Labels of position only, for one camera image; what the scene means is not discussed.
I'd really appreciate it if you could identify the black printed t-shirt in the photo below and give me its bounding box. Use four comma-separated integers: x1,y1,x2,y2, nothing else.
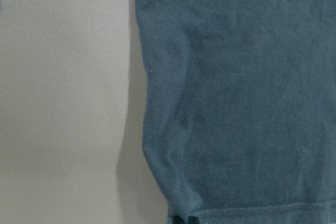
135,0,335,223

